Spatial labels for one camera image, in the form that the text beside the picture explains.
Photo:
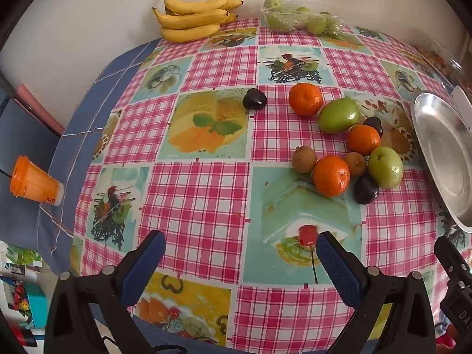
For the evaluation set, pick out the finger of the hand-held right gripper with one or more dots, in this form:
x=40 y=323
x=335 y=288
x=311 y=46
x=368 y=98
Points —
x=451 y=260

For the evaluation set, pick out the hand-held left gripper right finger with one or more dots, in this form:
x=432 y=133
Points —
x=337 y=269

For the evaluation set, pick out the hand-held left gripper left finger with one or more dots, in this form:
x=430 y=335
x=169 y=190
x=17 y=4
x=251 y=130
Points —
x=147 y=265

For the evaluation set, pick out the dark purple plum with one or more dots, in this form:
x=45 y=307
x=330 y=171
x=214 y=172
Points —
x=254 y=99
x=366 y=189
x=374 y=124

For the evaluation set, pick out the orange mandarin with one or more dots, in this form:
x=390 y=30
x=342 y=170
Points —
x=305 y=99
x=363 y=139
x=331 y=175

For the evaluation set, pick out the brown sapodilla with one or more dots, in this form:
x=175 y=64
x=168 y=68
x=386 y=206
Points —
x=355 y=163
x=304 y=159

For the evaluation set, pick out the round metal plate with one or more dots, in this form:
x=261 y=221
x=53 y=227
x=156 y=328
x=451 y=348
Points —
x=442 y=147

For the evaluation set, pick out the large green jujube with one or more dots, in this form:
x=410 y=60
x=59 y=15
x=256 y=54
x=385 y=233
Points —
x=385 y=166
x=338 y=115

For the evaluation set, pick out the pink checked printed tablecloth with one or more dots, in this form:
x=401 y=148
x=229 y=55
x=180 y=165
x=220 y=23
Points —
x=206 y=199

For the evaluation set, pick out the teal plastic bin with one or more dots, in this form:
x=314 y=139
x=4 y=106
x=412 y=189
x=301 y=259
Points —
x=37 y=302

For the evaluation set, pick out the orange plastic cup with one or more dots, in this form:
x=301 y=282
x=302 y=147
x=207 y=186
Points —
x=35 y=186

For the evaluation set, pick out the blue lined cloth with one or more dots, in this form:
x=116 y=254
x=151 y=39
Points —
x=70 y=147

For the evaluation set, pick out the white power adapter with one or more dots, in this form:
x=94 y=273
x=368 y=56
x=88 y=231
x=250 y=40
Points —
x=461 y=103

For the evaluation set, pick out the black straw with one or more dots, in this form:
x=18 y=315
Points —
x=5 y=172

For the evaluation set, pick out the dark blue panel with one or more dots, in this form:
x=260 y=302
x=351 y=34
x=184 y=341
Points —
x=25 y=136

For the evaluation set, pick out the clear plastic clamshell box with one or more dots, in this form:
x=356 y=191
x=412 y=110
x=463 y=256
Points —
x=442 y=64

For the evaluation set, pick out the pile of small brown longans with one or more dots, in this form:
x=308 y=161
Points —
x=433 y=59

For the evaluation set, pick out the pile of small green jujubes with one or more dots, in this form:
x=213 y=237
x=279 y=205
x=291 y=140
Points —
x=316 y=25

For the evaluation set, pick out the clear plastic jujube tray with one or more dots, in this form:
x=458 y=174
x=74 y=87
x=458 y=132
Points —
x=291 y=14

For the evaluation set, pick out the pink chair rail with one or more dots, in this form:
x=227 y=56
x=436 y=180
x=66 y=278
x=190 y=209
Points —
x=37 y=107

